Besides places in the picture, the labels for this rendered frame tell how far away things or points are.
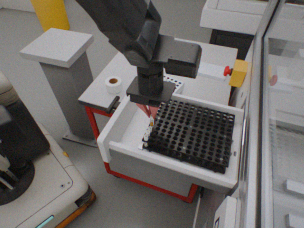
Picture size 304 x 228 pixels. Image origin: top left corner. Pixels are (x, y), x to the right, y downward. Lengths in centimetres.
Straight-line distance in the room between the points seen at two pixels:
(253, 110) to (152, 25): 32
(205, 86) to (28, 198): 103
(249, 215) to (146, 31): 34
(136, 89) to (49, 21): 271
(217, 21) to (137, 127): 82
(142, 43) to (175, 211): 121
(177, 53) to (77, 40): 97
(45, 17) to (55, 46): 185
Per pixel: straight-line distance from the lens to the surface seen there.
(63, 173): 128
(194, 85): 94
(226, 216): 46
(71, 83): 130
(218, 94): 92
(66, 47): 125
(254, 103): 57
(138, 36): 32
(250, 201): 42
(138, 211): 141
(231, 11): 126
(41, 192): 128
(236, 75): 82
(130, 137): 64
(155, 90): 45
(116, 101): 64
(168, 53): 38
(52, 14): 309
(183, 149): 54
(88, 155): 164
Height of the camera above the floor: 135
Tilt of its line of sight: 49 degrees down
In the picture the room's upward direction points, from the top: straight up
